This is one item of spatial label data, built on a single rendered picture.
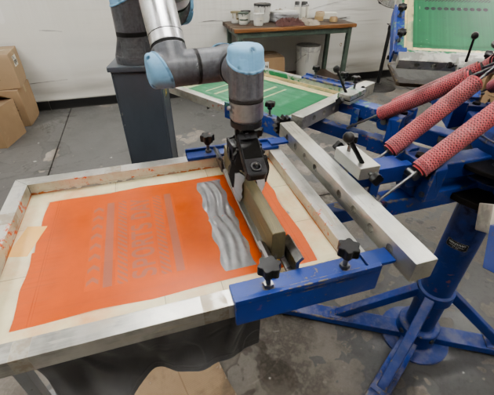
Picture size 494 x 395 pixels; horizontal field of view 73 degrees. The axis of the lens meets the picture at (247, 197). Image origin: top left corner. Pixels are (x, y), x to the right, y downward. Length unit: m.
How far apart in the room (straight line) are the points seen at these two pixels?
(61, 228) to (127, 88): 0.58
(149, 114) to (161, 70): 0.60
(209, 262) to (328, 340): 1.14
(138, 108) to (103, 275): 0.72
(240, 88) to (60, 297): 0.55
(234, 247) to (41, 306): 0.40
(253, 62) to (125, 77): 0.69
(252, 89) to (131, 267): 0.46
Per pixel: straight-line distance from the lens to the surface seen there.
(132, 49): 1.29
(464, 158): 1.18
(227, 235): 0.80
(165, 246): 0.80
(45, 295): 0.80
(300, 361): 1.71
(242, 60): 0.69
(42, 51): 4.65
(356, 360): 1.77
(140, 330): 0.63
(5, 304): 0.82
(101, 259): 0.82
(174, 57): 0.76
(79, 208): 1.00
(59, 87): 4.73
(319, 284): 0.66
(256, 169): 0.70
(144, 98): 1.31
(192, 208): 0.90
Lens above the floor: 1.50
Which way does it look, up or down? 36 degrees down
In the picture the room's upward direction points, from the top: straight up
